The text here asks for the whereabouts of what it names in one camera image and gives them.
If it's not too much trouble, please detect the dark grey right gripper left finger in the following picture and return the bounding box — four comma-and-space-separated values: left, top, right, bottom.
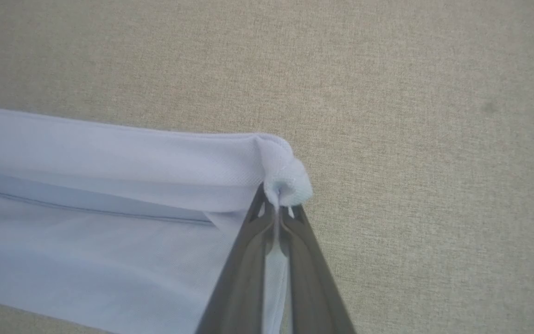
195, 183, 277, 334

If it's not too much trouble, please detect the light blue garment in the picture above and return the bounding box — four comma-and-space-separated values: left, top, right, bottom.
0, 104, 314, 334

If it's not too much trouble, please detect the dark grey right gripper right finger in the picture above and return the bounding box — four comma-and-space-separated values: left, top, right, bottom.
279, 204, 356, 334

